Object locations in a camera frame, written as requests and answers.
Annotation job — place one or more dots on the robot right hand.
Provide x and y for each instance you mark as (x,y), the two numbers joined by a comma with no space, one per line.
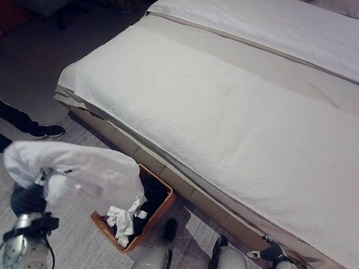
(273,250)

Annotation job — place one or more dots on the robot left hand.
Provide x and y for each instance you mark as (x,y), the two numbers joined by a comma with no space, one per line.
(26,200)

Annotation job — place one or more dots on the white garment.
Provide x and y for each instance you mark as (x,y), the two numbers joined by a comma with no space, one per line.
(88,172)

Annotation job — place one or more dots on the robot left arm silver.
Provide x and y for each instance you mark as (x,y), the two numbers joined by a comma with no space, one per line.
(14,257)

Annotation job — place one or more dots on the robot right arm silver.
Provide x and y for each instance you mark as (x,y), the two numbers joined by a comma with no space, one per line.
(286,268)

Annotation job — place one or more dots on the black clothes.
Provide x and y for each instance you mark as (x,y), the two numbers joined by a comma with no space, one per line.
(153,190)

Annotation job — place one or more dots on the robot right leg silver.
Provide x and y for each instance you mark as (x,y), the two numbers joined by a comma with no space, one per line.
(231,262)

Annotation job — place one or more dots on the person's black shoe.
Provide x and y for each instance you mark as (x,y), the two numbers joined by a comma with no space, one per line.
(48,131)

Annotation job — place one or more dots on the light grey rug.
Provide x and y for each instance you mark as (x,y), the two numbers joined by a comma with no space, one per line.
(77,254)

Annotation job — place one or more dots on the beige bed base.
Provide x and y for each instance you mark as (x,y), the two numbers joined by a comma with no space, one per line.
(181,178)

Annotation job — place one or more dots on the brown woven basket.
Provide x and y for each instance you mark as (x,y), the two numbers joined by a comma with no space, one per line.
(159,209)

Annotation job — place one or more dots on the white textured bedspread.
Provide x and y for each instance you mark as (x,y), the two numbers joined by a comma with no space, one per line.
(214,114)

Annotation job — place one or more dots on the beige bed sheet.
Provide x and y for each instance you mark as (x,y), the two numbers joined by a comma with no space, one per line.
(247,58)

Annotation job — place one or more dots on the white smooth duvet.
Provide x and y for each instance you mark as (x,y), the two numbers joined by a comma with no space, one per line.
(251,16)

